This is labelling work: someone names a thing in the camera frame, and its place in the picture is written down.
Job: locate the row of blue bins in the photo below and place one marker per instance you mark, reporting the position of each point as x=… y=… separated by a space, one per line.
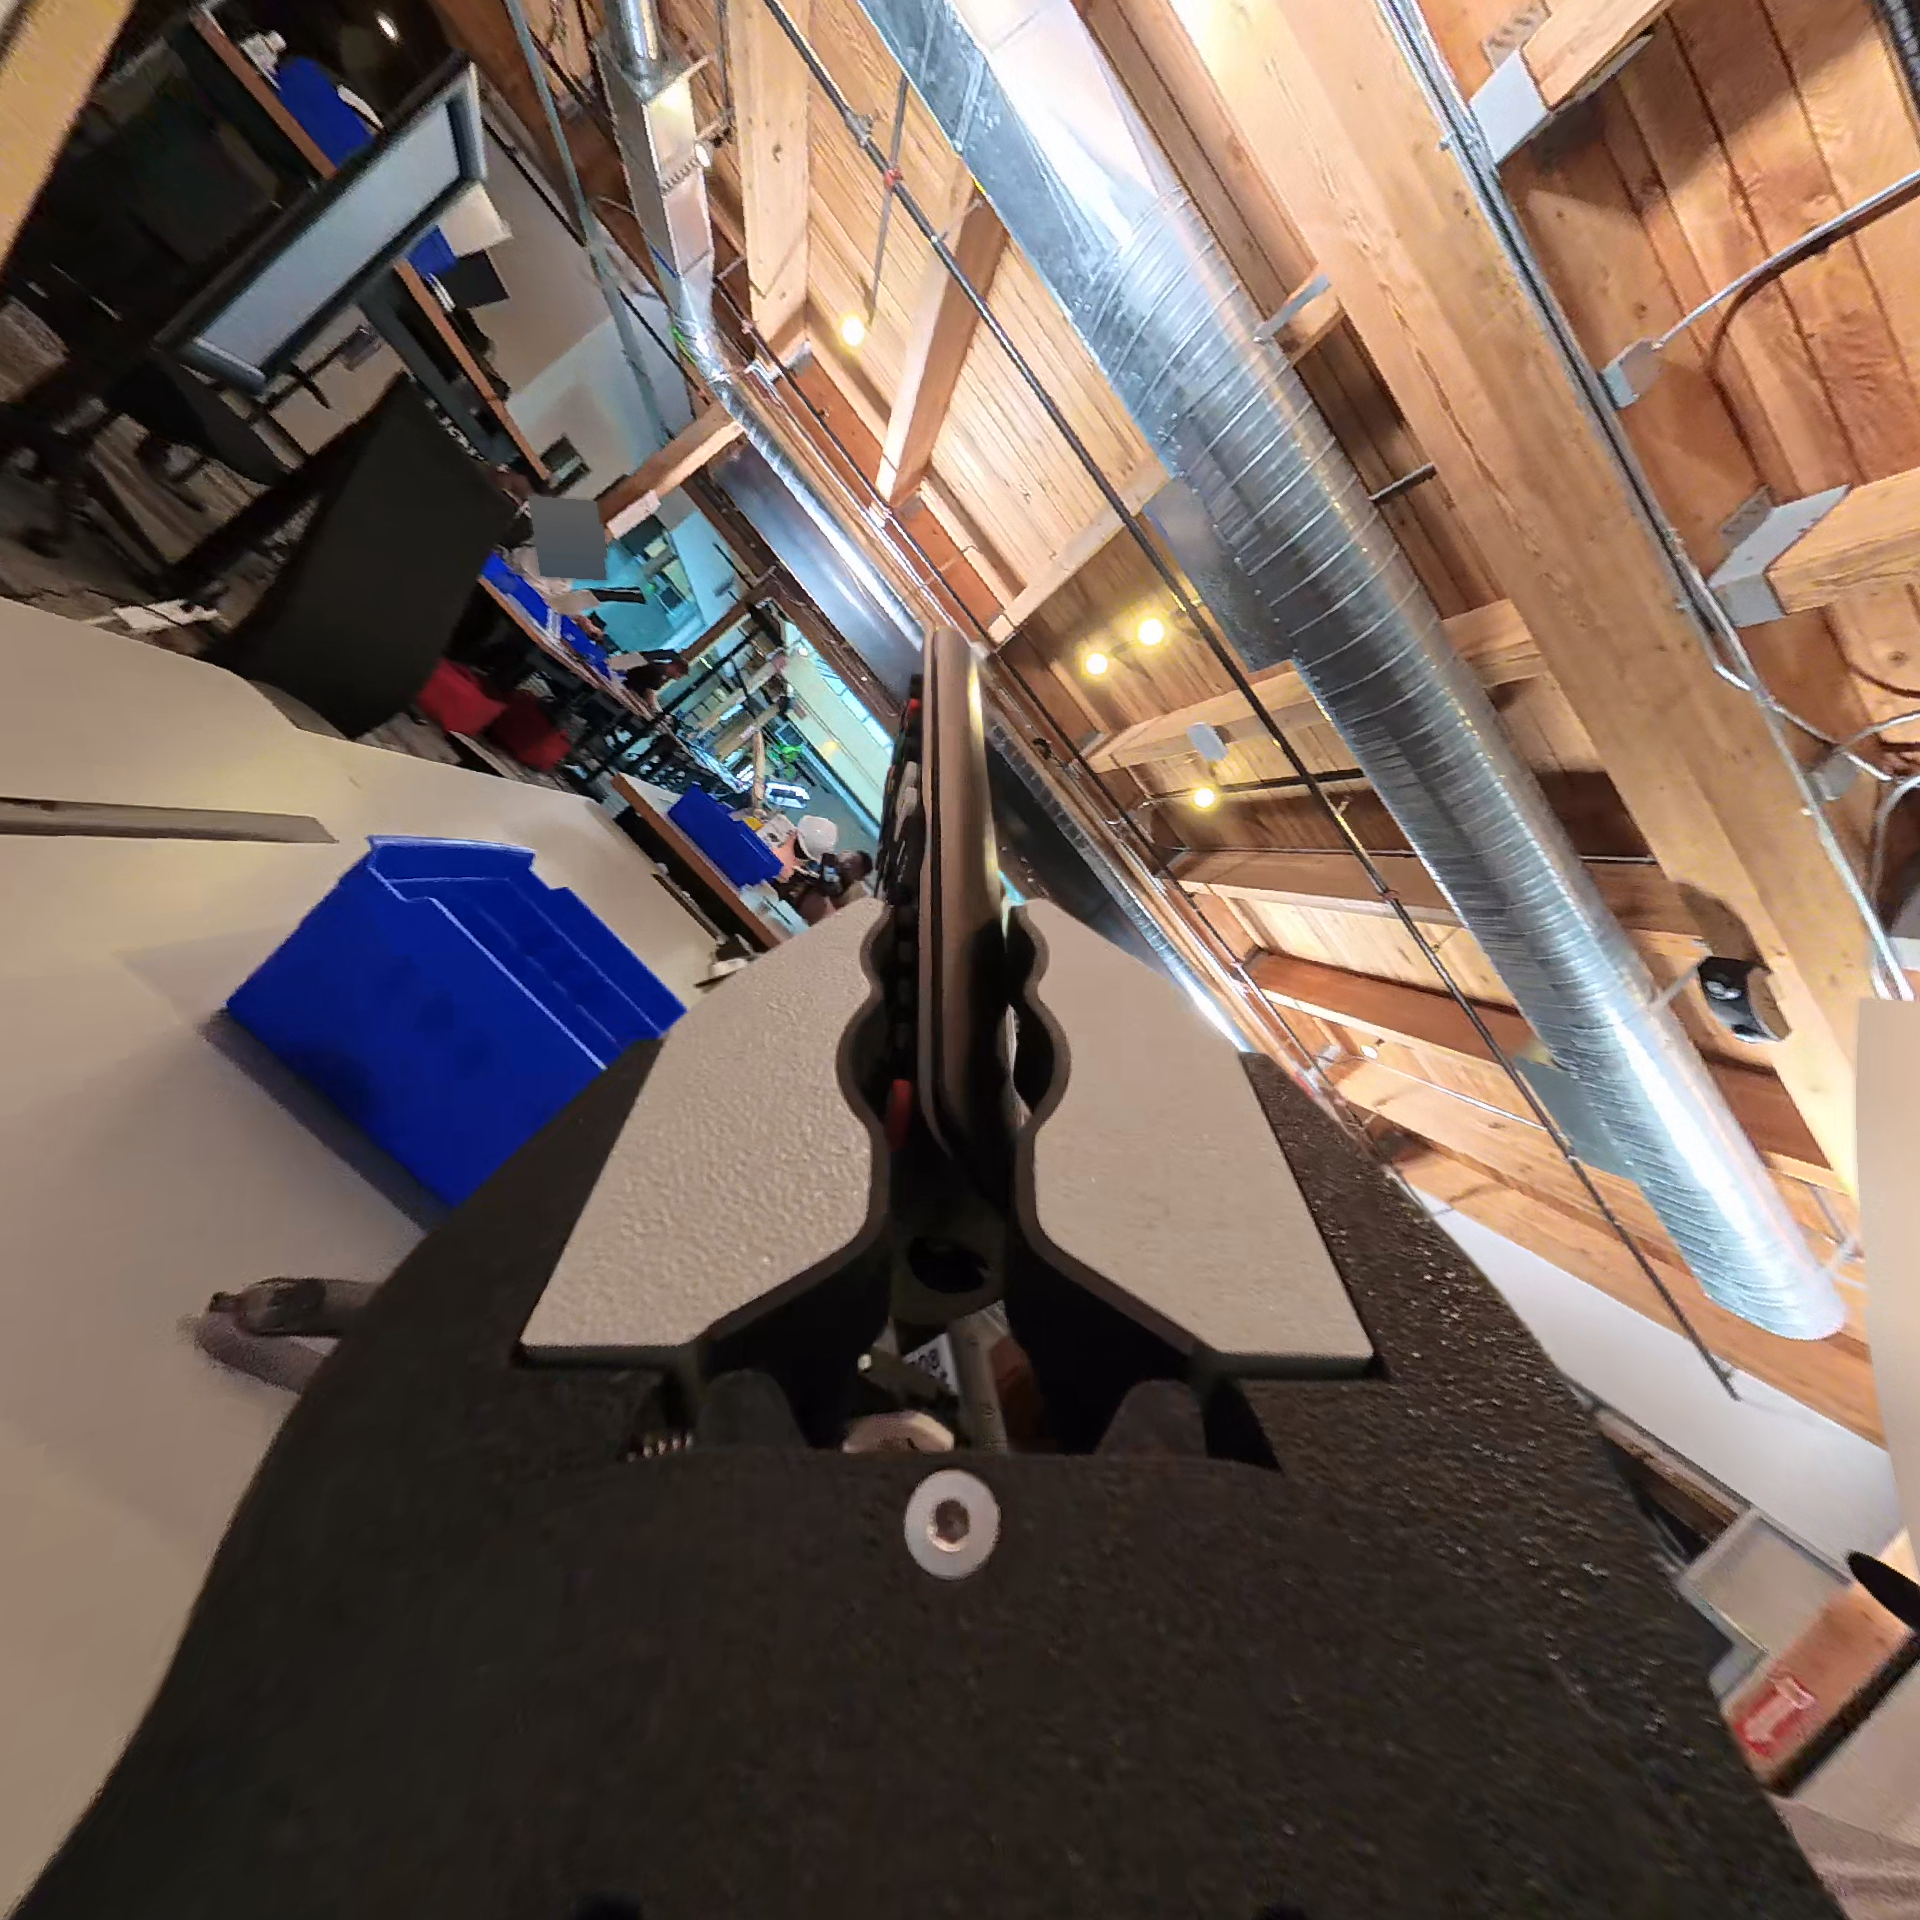
x=547 y=609

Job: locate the white ceiling sensor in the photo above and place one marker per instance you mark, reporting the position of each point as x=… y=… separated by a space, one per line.
x=1207 y=738

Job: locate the black remote control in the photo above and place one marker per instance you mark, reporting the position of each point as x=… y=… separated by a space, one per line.
x=955 y=839

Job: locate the wooden instruction poster board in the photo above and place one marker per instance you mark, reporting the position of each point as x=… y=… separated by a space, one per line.
x=45 y=89

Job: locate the rectangular metal duct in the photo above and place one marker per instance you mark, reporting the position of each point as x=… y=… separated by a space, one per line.
x=662 y=150

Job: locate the blue plastic bin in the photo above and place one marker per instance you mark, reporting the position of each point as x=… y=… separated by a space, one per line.
x=421 y=1035

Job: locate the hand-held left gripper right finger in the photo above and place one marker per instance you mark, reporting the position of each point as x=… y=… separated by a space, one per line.
x=1185 y=1185

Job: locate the small blue storage bin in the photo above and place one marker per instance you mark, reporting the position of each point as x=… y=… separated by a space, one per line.
x=723 y=835

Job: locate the large silver ventilation duct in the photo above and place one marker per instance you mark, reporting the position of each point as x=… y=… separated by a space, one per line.
x=1277 y=524

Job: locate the red bag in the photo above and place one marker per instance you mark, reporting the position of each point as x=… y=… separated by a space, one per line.
x=463 y=698
x=528 y=731

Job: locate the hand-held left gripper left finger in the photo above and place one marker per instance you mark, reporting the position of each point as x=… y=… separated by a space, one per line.
x=704 y=1142

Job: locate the grey electrical junction box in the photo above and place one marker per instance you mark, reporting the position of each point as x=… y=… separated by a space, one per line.
x=1633 y=372

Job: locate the black framed monitor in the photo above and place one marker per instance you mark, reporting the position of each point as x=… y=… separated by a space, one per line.
x=329 y=224

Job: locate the black ceiling camera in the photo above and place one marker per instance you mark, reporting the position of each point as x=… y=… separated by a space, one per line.
x=1739 y=1001

